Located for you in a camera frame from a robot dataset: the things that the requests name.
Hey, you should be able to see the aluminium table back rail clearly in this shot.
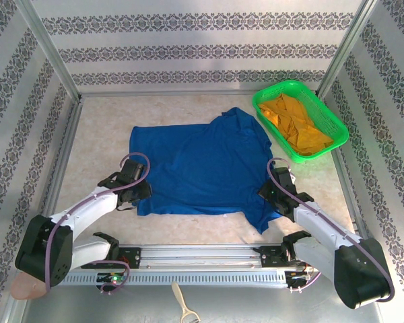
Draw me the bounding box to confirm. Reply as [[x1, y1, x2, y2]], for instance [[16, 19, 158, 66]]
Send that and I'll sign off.
[[79, 87, 321, 99]]

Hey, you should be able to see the aluminium frame post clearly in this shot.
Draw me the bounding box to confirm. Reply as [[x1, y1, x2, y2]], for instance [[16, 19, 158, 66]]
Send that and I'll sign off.
[[15, 0, 83, 100], [316, 0, 381, 98]]

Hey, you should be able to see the green plastic mesh basket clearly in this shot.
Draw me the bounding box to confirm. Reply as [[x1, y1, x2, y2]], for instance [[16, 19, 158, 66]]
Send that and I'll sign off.
[[251, 79, 350, 164]]

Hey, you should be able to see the orange cloth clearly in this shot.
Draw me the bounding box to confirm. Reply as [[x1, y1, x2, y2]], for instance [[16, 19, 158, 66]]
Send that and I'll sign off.
[[258, 93, 335, 157]]

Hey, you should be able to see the aluminium table side rail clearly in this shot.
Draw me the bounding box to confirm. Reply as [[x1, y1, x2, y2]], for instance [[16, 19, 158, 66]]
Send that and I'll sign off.
[[318, 96, 380, 244], [32, 96, 85, 246]]

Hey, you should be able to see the pink translucent cup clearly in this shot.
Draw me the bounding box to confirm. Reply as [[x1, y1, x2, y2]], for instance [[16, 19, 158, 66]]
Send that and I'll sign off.
[[9, 273, 51, 300]]

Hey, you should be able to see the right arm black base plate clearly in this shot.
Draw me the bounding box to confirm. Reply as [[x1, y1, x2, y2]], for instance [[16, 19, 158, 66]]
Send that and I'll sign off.
[[258, 245, 323, 269]]

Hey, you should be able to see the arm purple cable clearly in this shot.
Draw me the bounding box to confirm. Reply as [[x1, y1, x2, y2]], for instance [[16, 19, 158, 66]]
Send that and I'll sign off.
[[266, 157, 396, 303], [44, 152, 152, 294]]

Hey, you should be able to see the right small circuit board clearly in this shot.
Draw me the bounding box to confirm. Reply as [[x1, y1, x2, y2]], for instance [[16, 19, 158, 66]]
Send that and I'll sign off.
[[285, 268, 316, 284]]

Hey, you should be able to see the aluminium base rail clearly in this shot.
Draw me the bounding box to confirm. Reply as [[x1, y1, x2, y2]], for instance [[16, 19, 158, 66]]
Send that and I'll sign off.
[[18, 242, 388, 271]]

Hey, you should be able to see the beige plastic peeler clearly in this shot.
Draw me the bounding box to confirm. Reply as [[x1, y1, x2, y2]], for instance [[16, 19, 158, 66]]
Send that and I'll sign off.
[[170, 281, 201, 323]]

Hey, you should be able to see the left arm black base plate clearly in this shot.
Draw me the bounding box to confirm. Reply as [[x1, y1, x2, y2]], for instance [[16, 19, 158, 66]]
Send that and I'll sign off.
[[80, 247, 142, 270]]

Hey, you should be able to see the small circuit board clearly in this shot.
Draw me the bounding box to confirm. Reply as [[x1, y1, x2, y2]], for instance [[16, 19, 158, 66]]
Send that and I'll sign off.
[[96, 272, 127, 286], [285, 268, 316, 284]]

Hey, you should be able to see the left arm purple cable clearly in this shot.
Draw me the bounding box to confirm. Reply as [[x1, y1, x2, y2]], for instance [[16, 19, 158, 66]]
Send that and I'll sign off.
[[44, 152, 152, 294]]

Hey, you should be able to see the left small circuit board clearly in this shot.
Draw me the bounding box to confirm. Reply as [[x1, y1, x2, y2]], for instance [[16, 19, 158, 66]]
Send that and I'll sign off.
[[96, 272, 127, 286]]

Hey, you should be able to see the blue t-shirt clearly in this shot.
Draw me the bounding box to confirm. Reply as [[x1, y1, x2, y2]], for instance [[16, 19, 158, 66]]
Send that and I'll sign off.
[[128, 106, 282, 236]]

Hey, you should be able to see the grey slotted cable duct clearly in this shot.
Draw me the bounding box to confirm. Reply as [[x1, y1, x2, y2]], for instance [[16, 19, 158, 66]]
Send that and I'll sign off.
[[62, 270, 288, 287]]

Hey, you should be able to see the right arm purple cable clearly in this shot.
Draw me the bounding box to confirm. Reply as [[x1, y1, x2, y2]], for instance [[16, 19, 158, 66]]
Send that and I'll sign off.
[[266, 157, 396, 303]]

